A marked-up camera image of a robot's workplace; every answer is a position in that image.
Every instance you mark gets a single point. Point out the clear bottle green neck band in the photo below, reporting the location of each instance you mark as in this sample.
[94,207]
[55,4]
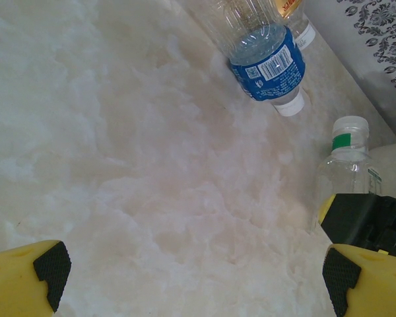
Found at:
[346,165]

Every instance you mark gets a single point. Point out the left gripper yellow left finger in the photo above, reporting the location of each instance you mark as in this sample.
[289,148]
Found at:
[13,284]

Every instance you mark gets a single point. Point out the clear bottle blue label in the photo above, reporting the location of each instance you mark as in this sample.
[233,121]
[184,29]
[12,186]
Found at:
[267,66]

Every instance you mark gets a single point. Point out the clear bottle white cap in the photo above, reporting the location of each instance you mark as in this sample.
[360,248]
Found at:
[305,33]

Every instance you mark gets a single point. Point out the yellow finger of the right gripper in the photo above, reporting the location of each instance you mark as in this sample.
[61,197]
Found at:
[327,208]

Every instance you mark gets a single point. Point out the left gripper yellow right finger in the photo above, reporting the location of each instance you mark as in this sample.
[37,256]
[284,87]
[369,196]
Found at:
[376,287]

